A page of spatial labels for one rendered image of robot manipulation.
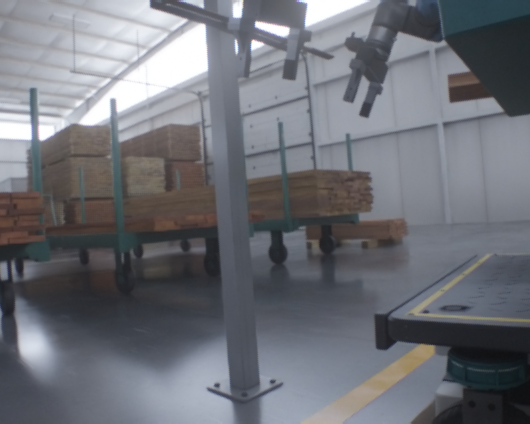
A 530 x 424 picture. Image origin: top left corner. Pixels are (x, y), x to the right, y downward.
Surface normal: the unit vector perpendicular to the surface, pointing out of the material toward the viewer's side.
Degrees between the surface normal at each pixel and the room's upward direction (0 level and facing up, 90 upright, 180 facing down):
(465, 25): 90
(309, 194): 90
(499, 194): 91
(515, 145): 87
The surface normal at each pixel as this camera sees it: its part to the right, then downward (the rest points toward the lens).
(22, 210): 0.70, -0.06
